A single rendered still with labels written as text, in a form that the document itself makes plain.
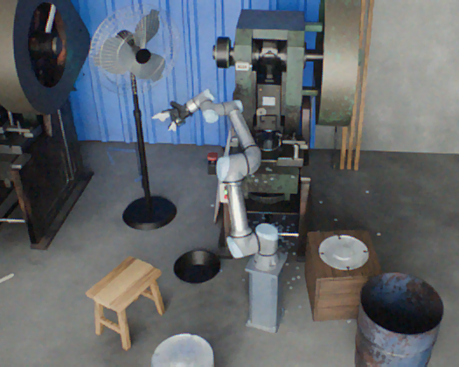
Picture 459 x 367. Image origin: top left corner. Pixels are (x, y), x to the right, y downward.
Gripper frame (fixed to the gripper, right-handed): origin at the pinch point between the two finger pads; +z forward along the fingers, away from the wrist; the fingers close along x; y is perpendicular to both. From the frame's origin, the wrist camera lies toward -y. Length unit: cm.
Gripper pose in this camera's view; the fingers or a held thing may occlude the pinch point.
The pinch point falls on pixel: (159, 123)
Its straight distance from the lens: 322.6
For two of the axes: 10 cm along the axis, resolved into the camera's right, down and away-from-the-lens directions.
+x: 4.0, 4.2, 8.2
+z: -8.5, 5.1, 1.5
